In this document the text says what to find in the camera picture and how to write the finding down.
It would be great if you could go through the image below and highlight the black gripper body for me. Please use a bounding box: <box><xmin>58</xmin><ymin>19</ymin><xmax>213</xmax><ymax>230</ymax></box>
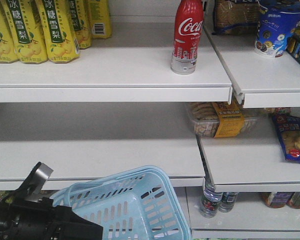
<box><xmin>0</xmin><ymin>162</ymin><xmax>103</xmax><ymax>240</ymax></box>

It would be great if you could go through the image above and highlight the light blue plastic basket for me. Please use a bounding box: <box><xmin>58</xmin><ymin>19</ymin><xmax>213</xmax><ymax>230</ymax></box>
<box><xmin>51</xmin><ymin>165</ymin><xmax>192</xmax><ymax>240</ymax></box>

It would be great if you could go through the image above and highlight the red aluminium coca-cola bottle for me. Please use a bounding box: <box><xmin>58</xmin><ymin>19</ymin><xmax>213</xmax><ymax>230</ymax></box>
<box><xmin>170</xmin><ymin>0</ymin><xmax>204</xmax><ymax>75</ymax></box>

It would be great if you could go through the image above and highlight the yellow pear tea bottle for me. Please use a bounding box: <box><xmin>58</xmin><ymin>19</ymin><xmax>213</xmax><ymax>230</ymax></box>
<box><xmin>0</xmin><ymin>3</ymin><xmax>19</xmax><ymax>64</ymax></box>
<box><xmin>35</xmin><ymin>0</ymin><xmax>80</xmax><ymax>64</ymax></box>
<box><xmin>0</xmin><ymin>0</ymin><xmax>48</xmax><ymax>64</ymax></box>

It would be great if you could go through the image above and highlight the small water bottle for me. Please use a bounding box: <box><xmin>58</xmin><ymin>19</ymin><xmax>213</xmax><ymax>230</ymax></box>
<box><xmin>199</xmin><ymin>181</ymin><xmax>223</xmax><ymax>218</ymax></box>

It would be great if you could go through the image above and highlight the clear cookie tray yellow label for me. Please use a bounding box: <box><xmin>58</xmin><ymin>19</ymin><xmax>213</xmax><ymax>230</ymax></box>
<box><xmin>185</xmin><ymin>101</ymin><xmax>267</xmax><ymax>138</ymax></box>

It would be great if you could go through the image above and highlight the blue snack bag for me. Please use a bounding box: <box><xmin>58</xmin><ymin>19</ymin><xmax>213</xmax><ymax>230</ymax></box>
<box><xmin>272</xmin><ymin>114</ymin><xmax>300</xmax><ymax>163</ymax></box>

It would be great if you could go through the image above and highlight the blue cookie cup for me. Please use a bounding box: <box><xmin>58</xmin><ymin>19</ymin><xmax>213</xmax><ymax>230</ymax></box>
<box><xmin>254</xmin><ymin>0</ymin><xmax>300</xmax><ymax>59</ymax></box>

